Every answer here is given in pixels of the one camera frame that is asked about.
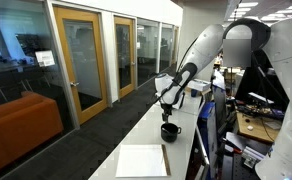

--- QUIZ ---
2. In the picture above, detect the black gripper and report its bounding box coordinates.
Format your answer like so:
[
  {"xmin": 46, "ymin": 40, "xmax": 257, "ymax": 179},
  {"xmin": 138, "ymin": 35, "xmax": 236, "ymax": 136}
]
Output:
[{"xmin": 161, "ymin": 104, "xmax": 173, "ymax": 123}]

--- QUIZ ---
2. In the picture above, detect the black mug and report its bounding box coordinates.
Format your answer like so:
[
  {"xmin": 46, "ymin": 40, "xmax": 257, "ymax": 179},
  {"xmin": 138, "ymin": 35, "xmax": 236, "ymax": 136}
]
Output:
[{"xmin": 161, "ymin": 123, "xmax": 182, "ymax": 143}]

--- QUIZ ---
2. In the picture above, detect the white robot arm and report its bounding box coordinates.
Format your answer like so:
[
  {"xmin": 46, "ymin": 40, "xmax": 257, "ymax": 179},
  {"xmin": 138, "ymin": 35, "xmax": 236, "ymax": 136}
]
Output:
[{"xmin": 159, "ymin": 18, "xmax": 292, "ymax": 180}]

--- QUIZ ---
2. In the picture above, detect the white box on table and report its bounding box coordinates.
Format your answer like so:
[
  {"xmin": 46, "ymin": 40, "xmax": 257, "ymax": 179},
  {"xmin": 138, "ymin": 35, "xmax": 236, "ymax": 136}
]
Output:
[{"xmin": 188, "ymin": 80, "xmax": 211, "ymax": 91}]

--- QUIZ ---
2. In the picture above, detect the black orange clamp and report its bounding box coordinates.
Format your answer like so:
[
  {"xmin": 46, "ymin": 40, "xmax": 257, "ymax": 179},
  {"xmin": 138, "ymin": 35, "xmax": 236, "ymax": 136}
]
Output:
[{"xmin": 223, "ymin": 138, "xmax": 242, "ymax": 154}]

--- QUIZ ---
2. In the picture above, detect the wooden board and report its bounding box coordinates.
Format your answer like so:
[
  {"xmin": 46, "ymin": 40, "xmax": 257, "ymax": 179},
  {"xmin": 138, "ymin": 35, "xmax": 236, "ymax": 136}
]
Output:
[{"xmin": 237, "ymin": 112, "xmax": 281, "ymax": 143}]

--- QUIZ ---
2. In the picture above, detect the far wooden door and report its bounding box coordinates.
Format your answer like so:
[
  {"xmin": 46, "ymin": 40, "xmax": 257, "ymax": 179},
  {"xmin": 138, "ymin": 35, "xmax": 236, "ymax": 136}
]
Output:
[{"xmin": 114, "ymin": 16, "xmax": 135, "ymax": 98}]

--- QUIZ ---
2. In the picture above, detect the wooden door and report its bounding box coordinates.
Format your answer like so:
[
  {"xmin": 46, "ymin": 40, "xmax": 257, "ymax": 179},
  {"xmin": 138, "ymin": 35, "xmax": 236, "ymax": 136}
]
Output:
[
  {"xmin": 114, "ymin": 16, "xmax": 135, "ymax": 98},
  {"xmin": 53, "ymin": 6, "xmax": 107, "ymax": 124}
]

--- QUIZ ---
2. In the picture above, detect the black monitor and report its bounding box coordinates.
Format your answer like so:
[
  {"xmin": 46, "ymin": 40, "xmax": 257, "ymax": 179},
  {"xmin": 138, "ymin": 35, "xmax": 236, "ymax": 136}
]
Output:
[{"xmin": 235, "ymin": 50, "xmax": 289, "ymax": 111}]

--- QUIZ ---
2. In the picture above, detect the near wooden door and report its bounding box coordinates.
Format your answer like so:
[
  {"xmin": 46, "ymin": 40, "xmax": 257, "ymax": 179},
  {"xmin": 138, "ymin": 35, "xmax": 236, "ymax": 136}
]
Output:
[{"xmin": 53, "ymin": 6, "xmax": 107, "ymax": 124}]

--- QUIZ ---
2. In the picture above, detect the paper sign on glass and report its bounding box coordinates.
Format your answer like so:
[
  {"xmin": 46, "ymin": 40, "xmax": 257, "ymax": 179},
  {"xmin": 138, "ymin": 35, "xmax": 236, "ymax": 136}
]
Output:
[{"xmin": 35, "ymin": 50, "xmax": 55, "ymax": 67}]

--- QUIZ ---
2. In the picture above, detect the orange sofa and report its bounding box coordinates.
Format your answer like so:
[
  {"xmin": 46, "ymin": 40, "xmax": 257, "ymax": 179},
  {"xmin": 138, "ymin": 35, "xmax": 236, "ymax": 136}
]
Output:
[{"xmin": 0, "ymin": 91, "xmax": 63, "ymax": 169}]

